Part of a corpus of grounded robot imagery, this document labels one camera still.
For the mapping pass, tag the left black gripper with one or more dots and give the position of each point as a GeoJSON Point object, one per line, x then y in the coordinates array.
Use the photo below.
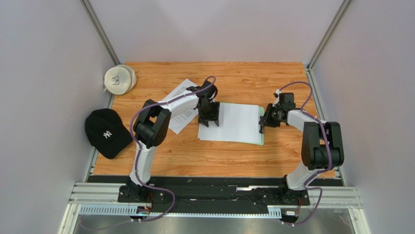
{"type": "Point", "coordinates": [214, 116]}

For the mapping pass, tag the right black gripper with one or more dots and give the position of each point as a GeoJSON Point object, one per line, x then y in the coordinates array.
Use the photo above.
{"type": "Point", "coordinates": [267, 116]}

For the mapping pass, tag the white paper sheet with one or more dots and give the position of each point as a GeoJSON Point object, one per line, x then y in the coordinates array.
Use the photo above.
{"type": "Point", "coordinates": [238, 123]}

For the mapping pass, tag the green clipboard folder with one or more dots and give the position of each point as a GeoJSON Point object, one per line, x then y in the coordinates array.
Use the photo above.
{"type": "Point", "coordinates": [261, 136]}

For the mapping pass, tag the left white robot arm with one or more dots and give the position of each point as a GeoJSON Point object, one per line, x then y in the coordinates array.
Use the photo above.
{"type": "Point", "coordinates": [149, 126]}

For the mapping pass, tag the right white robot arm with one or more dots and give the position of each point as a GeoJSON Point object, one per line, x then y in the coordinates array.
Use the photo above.
{"type": "Point", "coordinates": [322, 147]}

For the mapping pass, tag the text-filled paper sheet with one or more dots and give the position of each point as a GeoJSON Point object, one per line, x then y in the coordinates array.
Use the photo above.
{"type": "Point", "coordinates": [182, 105]}

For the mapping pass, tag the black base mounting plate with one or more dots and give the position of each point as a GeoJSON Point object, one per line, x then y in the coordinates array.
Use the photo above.
{"type": "Point", "coordinates": [213, 195]}

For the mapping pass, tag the cream round zip pouch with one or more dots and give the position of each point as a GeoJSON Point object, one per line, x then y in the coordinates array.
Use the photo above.
{"type": "Point", "coordinates": [119, 80]}

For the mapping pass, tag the black NY baseball cap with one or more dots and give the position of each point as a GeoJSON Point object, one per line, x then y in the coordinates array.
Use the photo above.
{"type": "Point", "coordinates": [106, 132]}

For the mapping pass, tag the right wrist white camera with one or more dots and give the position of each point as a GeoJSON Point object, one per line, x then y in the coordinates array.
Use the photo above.
{"type": "Point", "coordinates": [277, 97]}

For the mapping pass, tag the right aluminium corner post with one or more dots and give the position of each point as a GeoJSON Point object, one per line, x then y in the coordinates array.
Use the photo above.
{"type": "Point", "coordinates": [339, 15]}

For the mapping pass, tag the aluminium corner post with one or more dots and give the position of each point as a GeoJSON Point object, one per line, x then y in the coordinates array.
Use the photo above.
{"type": "Point", "coordinates": [339, 15]}
{"type": "Point", "coordinates": [92, 15]}

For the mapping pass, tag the aluminium front rail frame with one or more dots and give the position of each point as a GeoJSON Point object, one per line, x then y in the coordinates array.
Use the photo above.
{"type": "Point", "coordinates": [101, 199]}

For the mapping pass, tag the left aluminium corner post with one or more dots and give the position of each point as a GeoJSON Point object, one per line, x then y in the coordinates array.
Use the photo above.
{"type": "Point", "coordinates": [92, 15]}

